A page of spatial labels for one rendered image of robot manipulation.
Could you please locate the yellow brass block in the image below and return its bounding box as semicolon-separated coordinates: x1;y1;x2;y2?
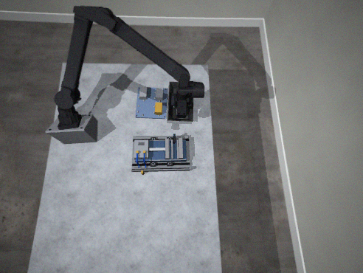
155;103;162;115

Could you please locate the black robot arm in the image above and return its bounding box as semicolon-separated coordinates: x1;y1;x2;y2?
54;6;204;130

